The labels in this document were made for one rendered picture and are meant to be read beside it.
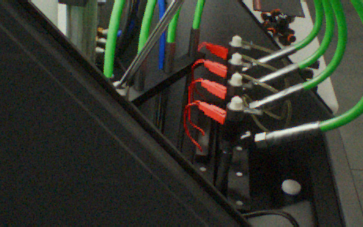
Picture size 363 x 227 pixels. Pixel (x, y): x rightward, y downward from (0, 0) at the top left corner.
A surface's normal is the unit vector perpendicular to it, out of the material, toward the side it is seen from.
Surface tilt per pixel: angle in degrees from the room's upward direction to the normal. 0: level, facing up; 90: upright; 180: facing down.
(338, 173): 0
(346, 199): 0
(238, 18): 90
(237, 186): 0
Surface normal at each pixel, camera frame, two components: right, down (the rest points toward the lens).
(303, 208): 0.11, -0.85
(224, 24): -0.08, 0.51
